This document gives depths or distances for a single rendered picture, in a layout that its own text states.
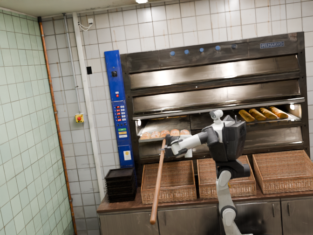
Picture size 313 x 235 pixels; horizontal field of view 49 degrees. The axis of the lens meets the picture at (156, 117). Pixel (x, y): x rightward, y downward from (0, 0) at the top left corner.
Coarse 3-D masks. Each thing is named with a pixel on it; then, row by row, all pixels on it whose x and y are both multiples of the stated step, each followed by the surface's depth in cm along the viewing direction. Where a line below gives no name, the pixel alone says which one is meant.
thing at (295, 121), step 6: (282, 120) 380; (288, 120) 376; (294, 120) 373; (300, 120) 373; (246, 126) 379; (252, 126) 378; (258, 126) 378; (264, 126) 377; (192, 132) 384; (198, 132) 384; (138, 138) 390
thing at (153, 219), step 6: (162, 144) 333; (162, 150) 309; (162, 156) 292; (162, 162) 277; (162, 168) 266; (156, 180) 239; (156, 186) 228; (156, 192) 218; (156, 198) 209; (156, 204) 201; (156, 210) 195; (150, 222) 182
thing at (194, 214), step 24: (312, 192) 331; (120, 216) 349; (144, 216) 348; (168, 216) 346; (192, 216) 344; (216, 216) 342; (240, 216) 340; (264, 216) 338; (288, 216) 336; (312, 216) 334
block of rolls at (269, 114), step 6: (264, 108) 443; (270, 108) 442; (276, 108) 433; (240, 114) 438; (246, 114) 411; (252, 114) 421; (258, 114) 403; (264, 114) 418; (270, 114) 399; (276, 114) 408; (282, 114) 390; (246, 120) 394; (252, 120) 393; (258, 120) 392
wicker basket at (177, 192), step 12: (144, 168) 390; (156, 168) 390; (168, 168) 388; (180, 168) 387; (192, 168) 371; (144, 180) 379; (168, 180) 387; (180, 180) 386; (192, 180) 385; (144, 192) 348; (168, 192) 346; (180, 192) 346; (192, 192) 364
